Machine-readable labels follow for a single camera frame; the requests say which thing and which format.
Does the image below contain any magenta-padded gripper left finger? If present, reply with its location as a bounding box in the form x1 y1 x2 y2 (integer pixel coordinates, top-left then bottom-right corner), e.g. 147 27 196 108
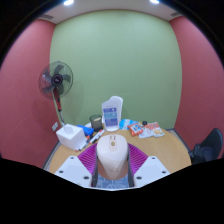
54 143 100 188

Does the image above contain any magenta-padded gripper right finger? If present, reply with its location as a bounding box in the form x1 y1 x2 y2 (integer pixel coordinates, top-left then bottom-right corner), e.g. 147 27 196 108
126 143 171 188

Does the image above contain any white computer mouse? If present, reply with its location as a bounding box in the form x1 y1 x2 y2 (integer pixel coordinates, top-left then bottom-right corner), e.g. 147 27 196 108
95 134 130 181

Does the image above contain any red capped whiteboard marker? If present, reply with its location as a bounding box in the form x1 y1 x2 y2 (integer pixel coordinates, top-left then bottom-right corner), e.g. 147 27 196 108
76 134 93 153

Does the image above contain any white tissue box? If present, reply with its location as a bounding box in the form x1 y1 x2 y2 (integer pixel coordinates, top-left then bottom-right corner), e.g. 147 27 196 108
55 123 87 151

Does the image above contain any white orange snack packet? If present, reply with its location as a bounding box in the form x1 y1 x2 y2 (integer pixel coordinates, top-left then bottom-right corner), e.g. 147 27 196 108
138 121 166 140

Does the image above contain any black capped whiteboard marker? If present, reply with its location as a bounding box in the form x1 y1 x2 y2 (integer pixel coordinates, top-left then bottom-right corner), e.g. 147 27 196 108
89 129 106 145

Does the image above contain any blue whiteboard eraser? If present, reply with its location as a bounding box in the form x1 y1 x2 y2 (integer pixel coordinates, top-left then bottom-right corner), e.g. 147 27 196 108
77 124 95 137

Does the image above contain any red snack packet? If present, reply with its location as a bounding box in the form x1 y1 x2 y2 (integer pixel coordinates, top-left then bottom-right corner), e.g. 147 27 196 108
127 122 145 137

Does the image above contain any dark mesh pen cup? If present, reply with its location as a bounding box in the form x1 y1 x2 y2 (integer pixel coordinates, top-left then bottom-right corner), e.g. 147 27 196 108
89 114 103 132

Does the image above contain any light blue packet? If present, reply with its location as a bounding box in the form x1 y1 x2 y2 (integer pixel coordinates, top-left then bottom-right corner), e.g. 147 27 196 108
119 118 135 131

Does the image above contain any black office chair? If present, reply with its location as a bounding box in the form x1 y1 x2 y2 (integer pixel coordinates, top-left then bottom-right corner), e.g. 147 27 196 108
188 127 224 165

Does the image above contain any black standing fan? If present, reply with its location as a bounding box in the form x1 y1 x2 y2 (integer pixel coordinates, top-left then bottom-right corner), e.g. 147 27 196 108
38 60 74 126

